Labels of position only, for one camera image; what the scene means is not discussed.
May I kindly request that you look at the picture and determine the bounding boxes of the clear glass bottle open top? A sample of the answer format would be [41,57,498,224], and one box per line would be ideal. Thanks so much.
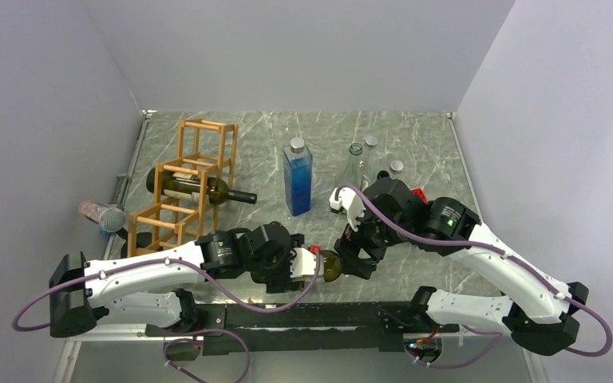
[334,142,366,190]

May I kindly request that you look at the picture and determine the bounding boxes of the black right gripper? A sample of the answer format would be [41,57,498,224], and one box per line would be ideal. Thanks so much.
[334,200,411,279]

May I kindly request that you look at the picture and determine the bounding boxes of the green wine bottle gold neck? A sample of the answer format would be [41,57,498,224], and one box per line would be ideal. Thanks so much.
[376,170,390,180]

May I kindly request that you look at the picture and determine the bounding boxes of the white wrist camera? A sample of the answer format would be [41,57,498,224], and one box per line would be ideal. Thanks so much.
[329,187,366,231]
[290,247,324,282]

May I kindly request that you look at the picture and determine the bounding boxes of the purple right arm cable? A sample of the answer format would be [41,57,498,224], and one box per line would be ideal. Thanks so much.
[340,184,613,371]

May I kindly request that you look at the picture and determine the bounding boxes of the blue square glass bottle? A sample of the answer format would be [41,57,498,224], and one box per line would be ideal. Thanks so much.
[283,136,313,216]

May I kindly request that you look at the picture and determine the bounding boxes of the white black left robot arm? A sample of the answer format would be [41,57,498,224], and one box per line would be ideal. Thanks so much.
[49,222,324,338]

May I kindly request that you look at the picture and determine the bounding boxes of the wooden wine rack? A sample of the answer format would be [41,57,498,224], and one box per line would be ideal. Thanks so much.
[125,118,239,258]

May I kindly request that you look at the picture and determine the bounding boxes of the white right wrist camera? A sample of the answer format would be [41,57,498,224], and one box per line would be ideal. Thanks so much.
[329,187,366,231]

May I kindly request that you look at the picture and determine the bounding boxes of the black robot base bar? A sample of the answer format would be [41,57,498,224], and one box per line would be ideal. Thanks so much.
[144,301,461,356]

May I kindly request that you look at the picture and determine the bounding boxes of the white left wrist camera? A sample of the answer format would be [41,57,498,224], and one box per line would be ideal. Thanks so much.
[290,247,324,282]

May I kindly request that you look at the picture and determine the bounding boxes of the small clear bottle silver cap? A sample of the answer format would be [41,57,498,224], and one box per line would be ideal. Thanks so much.
[389,160,405,181]

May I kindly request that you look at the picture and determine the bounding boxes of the dark green wine bottle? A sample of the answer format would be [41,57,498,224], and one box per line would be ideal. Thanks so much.
[160,170,258,206]

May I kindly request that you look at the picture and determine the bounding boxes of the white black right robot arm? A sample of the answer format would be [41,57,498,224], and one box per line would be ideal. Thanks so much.
[330,177,588,356]

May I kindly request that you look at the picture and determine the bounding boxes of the grey microphone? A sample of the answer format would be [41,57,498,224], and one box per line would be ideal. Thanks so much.
[78,201,127,233]

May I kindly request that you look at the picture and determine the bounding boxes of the aluminium table edge rail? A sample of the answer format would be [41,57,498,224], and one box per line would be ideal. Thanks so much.
[97,109,156,260]

